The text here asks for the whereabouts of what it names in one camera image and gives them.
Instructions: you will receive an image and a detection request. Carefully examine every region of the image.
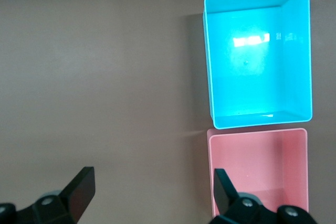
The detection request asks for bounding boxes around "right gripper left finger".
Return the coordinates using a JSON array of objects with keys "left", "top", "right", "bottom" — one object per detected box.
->
[{"left": 0, "top": 166, "right": 96, "bottom": 224}]

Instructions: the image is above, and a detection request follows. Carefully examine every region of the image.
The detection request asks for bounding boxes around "blue plastic bin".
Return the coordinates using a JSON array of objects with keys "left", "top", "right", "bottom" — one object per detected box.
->
[{"left": 202, "top": 0, "right": 313, "bottom": 130}]

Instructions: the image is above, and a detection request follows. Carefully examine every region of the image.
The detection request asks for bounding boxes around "pink plastic bin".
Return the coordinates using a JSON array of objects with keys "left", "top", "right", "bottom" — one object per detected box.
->
[{"left": 206, "top": 127, "right": 308, "bottom": 218}]

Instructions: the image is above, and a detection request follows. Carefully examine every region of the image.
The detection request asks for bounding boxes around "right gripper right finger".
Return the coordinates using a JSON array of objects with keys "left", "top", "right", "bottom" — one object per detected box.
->
[{"left": 209, "top": 168, "right": 319, "bottom": 224}]

